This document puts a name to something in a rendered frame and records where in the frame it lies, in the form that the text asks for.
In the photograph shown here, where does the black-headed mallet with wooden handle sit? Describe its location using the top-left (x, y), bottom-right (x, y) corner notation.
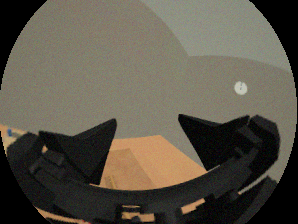
top-left (109, 175), bottom-right (142, 222)

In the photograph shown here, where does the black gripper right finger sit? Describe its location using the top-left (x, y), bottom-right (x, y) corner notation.
top-left (178, 113), bottom-right (250, 172)

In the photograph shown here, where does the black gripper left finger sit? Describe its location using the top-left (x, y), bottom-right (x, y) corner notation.
top-left (37, 119), bottom-right (117, 185)

